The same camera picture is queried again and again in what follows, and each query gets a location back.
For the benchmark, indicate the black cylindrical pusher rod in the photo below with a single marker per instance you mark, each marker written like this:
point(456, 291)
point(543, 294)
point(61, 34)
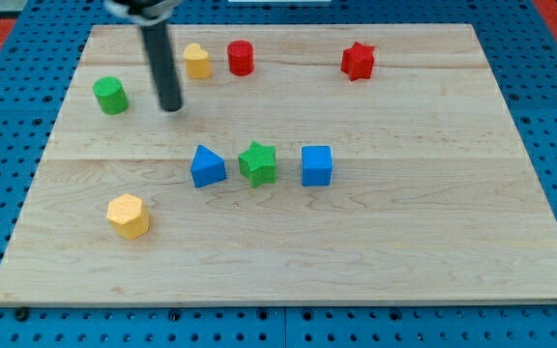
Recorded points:
point(161, 62)

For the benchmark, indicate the yellow hexagon block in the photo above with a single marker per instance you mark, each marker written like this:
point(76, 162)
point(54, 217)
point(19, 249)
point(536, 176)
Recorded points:
point(128, 216)

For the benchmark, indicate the wooden board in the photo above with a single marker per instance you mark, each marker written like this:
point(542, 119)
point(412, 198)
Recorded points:
point(433, 199)

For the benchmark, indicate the green cylinder block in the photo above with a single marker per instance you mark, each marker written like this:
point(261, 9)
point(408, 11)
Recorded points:
point(110, 95)

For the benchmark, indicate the green star block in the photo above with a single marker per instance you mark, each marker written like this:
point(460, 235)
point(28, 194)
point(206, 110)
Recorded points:
point(259, 164)

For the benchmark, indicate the red star block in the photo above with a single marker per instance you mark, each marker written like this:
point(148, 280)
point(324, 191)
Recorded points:
point(358, 61)

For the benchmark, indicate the blue triangle block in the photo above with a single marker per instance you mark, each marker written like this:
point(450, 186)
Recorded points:
point(207, 167)

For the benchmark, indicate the red cylinder block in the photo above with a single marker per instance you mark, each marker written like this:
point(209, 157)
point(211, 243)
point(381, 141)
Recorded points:
point(240, 57)

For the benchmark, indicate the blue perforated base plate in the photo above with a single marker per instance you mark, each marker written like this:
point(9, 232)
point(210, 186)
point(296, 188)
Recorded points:
point(36, 66)

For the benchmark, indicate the blue cube block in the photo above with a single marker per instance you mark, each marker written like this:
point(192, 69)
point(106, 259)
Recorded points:
point(317, 165)

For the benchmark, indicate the silver rod mount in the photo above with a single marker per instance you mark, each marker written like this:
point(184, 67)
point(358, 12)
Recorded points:
point(142, 12)

